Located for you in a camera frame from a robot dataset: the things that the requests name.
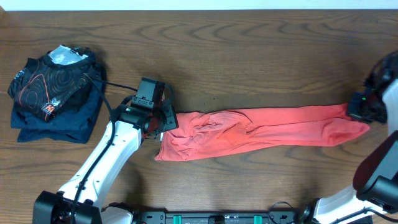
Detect red printed t-shirt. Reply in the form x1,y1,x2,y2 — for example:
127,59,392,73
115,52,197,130
155,104,370,161

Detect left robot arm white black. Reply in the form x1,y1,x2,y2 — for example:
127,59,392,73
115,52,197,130
32,78,178,223

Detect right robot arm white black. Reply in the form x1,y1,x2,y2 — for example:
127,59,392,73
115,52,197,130
298,51,397,224

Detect navy blue folded shirt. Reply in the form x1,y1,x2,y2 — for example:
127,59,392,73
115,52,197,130
11,83,102,144

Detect black orange patterned folded shirt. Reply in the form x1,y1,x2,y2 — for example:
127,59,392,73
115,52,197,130
7,45,102,122

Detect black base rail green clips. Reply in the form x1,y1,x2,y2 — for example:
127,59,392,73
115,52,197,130
102,201,374,224

